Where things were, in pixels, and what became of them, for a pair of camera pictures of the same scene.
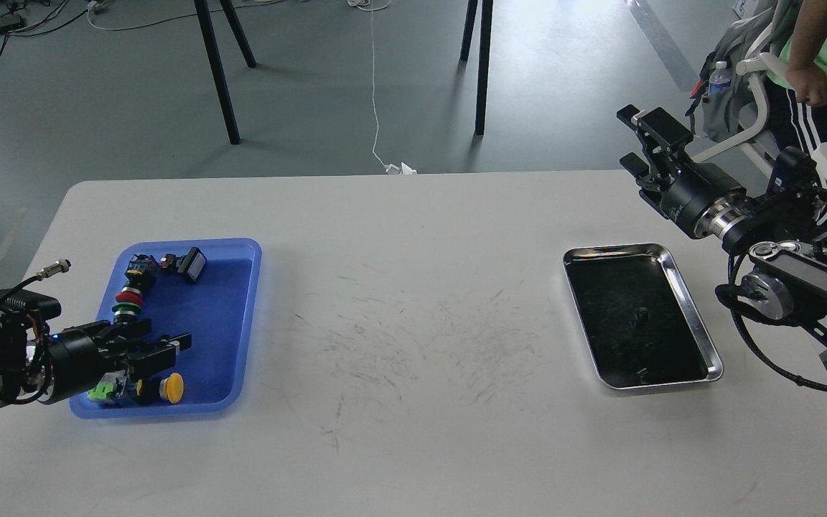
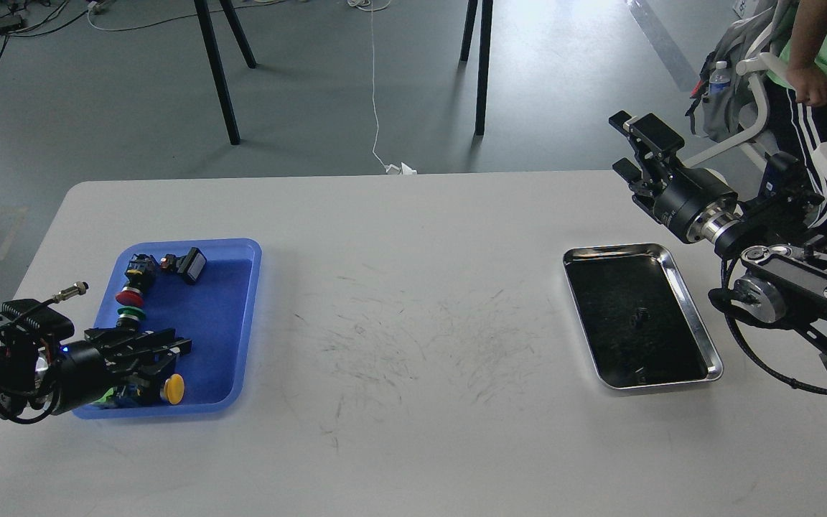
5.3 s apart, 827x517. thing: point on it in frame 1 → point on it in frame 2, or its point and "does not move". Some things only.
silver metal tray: (640, 322) does not move
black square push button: (190, 266) does not move
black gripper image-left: (78, 356) → (83, 370)
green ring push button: (125, 309) does not move
